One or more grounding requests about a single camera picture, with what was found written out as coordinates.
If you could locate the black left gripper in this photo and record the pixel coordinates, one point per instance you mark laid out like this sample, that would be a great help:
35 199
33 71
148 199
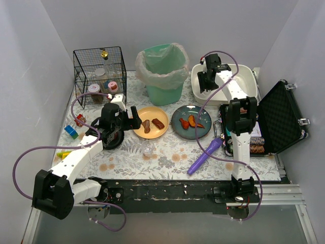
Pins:
130 119

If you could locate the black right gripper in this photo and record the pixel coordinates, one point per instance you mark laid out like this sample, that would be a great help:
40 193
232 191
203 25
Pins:
206 82

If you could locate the yellow plastic plate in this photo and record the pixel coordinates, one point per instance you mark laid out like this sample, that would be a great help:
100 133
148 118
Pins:
151 113

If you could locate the pink lid spice jar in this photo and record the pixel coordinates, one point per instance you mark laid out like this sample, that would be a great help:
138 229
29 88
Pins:
115 93

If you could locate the brown jar white lid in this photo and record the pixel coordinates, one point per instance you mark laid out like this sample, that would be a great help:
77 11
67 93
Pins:
94 89

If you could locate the clear jar blue label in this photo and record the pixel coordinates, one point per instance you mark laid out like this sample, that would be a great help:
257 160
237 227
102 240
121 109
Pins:
101 77

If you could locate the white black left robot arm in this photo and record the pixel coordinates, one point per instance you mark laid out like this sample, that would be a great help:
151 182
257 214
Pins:
55 190

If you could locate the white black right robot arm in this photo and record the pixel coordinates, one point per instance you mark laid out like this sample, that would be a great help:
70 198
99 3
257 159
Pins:
240 118

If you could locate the brown meat piece left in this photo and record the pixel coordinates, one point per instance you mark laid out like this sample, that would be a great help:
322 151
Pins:
146 125

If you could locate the brown meat piece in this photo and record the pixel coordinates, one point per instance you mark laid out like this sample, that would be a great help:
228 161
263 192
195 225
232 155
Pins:
158 123
146 125

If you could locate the floral table mat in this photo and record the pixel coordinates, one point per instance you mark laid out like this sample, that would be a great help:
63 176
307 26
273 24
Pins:
172 155

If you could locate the brown meat piece right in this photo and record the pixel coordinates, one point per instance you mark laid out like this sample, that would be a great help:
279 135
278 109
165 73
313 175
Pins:
158 123

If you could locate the black small plate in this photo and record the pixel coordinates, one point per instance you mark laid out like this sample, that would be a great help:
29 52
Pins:
113 141

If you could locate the blue glazed ceramic plate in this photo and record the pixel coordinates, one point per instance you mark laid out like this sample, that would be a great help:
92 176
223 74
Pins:
184 112

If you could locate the white rectangular basin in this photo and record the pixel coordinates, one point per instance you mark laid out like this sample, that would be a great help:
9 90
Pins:
245 79

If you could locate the pink bin liner bag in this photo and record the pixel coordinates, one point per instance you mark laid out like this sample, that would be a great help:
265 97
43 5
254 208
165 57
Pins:
142 68

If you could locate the orange chicken wing right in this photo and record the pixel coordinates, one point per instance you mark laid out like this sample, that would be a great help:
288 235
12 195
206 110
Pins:
193 123

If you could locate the orange chicken wing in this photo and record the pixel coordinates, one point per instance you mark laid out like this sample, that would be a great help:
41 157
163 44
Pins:
184 123
193 123

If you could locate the green trash bin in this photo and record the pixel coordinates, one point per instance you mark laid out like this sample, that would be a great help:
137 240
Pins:
160 97

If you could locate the orange chicken wing left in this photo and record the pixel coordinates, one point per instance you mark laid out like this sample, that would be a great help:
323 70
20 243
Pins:
184 123

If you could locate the red owl toy block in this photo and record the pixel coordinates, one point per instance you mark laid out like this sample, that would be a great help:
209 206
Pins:
80 120

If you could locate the glass bottle gold cap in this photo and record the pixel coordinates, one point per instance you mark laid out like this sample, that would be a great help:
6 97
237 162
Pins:
109 65

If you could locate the green toy brick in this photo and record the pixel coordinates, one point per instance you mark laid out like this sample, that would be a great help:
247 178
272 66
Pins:
74 135

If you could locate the purple toy microphone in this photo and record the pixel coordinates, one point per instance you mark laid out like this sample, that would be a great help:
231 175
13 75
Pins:
214 145

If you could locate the blue toy brick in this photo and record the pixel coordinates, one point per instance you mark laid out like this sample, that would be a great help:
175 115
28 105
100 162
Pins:
69 129

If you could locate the playing card deck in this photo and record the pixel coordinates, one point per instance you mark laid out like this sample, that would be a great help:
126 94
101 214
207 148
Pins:
256 132

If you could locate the yellow toy brick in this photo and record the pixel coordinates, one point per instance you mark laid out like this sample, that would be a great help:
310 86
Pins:
63 154

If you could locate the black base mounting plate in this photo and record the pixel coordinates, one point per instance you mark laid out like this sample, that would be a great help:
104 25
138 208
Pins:
170 196

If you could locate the black poker chip case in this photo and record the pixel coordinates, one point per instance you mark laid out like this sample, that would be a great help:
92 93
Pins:
279 118

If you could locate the black wire cage rack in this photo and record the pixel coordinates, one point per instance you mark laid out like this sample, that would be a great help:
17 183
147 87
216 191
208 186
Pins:
86 61

